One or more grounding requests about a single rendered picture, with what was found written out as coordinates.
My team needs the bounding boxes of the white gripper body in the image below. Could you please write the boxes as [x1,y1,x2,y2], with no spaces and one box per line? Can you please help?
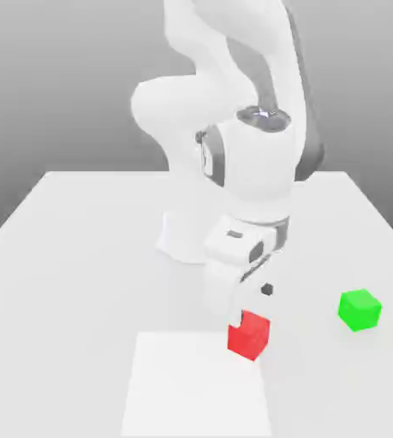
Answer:
[201,254,275,315]

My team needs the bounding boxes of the small green cube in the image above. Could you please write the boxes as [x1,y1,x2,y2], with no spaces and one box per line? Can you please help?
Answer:
[337,287,383,334]

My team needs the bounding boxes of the small red cube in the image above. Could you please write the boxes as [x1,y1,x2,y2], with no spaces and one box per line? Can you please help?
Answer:
[227,309,271,363]

